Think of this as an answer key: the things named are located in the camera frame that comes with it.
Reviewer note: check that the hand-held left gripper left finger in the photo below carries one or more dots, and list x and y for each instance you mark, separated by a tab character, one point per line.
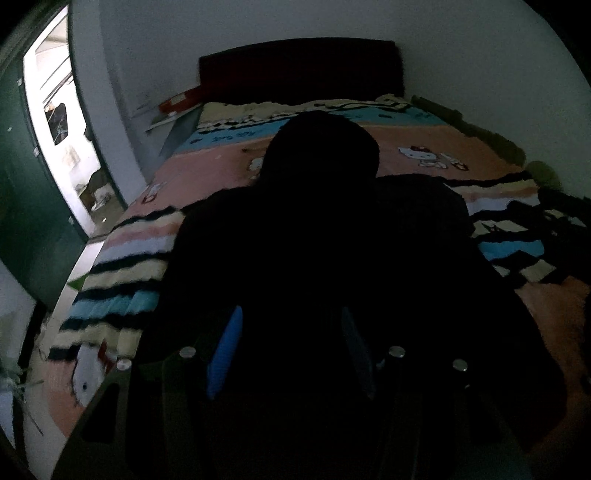
226	356

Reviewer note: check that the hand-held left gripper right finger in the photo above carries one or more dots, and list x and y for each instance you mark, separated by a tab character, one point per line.
356	351

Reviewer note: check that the black hooded jacket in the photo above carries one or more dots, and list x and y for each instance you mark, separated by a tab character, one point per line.
323	230

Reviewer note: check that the striped cartoon cat printed blanket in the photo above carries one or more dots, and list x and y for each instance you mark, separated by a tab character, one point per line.
207	161

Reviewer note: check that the white panel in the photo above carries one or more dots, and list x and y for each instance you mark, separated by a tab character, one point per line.
14	318

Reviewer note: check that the grey bedside cabinet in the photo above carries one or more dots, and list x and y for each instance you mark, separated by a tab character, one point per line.
178	134

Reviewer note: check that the green door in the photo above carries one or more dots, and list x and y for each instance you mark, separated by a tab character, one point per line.
27	207

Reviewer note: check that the olive green cloth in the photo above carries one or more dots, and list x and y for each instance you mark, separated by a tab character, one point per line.
508	145

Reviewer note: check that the red box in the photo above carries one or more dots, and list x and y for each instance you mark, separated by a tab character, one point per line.
182	102

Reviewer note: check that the dark bed headboard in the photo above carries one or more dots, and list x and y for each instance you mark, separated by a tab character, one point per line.
300	69

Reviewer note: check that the dark hanging bag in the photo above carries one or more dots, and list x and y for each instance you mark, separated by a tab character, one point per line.
56	123

